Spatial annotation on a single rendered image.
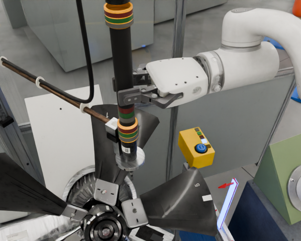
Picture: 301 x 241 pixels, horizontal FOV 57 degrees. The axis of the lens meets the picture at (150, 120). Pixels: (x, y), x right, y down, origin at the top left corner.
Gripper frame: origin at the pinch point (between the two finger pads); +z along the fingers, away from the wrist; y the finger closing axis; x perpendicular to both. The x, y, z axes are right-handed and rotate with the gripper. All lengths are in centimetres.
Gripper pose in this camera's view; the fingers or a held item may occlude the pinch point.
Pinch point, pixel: (125, 89)
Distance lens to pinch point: 53.1
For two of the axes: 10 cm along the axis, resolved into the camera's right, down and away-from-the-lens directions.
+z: -9.5, 2.2, -2.3
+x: 0.0, -7.2, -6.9
